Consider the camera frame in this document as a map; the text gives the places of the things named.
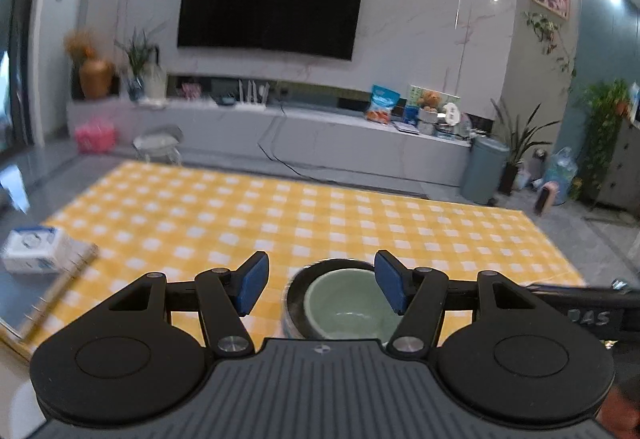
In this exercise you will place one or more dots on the blue snack bag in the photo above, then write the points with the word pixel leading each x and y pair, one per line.
pixel 382 106

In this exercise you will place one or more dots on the green ceramic bowl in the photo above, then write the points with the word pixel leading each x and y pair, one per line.
pixel 340 304

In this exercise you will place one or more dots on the pink photo frame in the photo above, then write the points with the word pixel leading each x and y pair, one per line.
pixel 191 90

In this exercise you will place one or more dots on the white container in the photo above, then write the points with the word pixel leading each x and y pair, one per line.
pixel 155 84

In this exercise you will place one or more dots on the long-leaf potted plant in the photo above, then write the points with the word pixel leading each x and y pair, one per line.
pixel 512 174

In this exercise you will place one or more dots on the dried orange flowers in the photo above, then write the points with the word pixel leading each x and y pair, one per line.
pixel 81 44

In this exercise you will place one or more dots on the white router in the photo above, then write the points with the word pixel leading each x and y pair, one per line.
pixel 252 99

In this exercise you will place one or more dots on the small dark device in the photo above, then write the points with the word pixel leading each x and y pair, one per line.
pixel 225 100

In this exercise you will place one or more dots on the grey marble television console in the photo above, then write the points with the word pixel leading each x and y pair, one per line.
pixel 325 139

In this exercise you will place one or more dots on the leafy green climbing plant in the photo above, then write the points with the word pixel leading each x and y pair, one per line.
pixel 602 129

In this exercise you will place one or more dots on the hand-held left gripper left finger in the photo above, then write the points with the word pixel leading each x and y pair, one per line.
pixel 252 281

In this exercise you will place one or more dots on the plant in blue vase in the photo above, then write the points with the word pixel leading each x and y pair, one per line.
pixel 136 89

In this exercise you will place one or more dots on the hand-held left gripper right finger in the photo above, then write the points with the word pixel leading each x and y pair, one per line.
pixel 391 281

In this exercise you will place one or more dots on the yellow checked tablecloth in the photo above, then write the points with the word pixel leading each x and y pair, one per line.
pixel 300 219

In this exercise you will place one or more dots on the gold vase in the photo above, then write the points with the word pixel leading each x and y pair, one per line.
pixel 95 79

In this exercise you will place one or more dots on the hanging vine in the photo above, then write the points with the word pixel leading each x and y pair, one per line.
pixel 547 34

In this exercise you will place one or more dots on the grey cabinet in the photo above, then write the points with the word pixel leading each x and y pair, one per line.
pixel 625 169

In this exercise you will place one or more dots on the white and blue tissue pack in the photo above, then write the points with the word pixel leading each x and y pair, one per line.
pixel 35 249

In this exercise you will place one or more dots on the pink space heater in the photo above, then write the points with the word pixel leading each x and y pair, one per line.
pixel 546 199

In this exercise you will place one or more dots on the blue water jug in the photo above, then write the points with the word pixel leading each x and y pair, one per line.
pixel 562 169

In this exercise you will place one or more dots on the person's right hand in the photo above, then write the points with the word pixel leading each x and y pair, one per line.
pixel 627 411

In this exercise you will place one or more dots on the green picture box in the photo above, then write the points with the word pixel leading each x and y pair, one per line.
pixel 414 96

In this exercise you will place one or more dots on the grey round stool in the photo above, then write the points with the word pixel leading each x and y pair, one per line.
pixel 156 143

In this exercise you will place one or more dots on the black wall television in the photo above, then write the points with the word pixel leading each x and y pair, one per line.
pixel 270 4

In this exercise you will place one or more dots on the pink box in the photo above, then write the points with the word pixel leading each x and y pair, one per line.
pixel 96 138

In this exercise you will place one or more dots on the blue steel bowl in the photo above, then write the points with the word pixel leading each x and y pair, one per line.
pixel 294 301

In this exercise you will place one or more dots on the grey-blue trash bin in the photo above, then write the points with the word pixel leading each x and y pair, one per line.
pixel 484 169

